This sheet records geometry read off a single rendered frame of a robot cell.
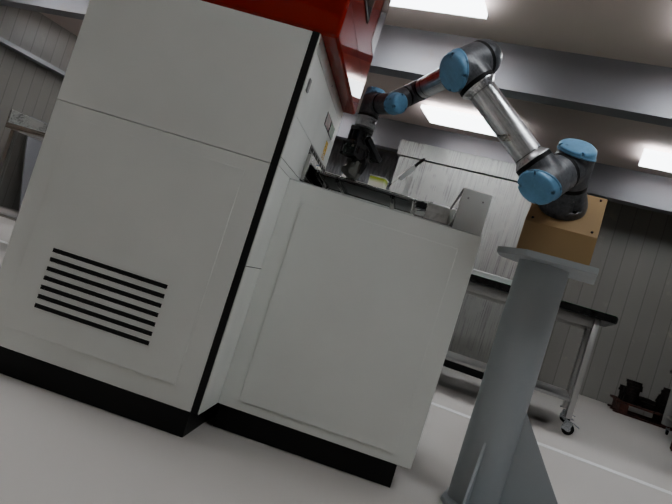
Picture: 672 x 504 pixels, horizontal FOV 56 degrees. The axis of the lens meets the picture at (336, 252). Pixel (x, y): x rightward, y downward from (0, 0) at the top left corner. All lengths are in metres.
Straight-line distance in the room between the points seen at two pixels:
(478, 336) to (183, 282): 5.12
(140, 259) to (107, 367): 0.32
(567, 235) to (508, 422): 0.60
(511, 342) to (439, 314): 0.25
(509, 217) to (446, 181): 0.78
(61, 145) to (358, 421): 1.21
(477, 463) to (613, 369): 7.71
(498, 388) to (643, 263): 7.83
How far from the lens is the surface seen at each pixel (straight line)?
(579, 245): 2.08
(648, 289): 9.78
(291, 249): 2.00
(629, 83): 6.07
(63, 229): 2.02
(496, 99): 1.98
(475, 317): 6.74
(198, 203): 1.88
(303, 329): 2.00
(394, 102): 2.28
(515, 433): 2.12
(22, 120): 5.72
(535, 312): 2.07
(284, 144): 1.85
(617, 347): 9.71
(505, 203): 6.85
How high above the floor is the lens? 0.58
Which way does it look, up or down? 2 degrees up
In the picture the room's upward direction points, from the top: 18 degrees clockwise
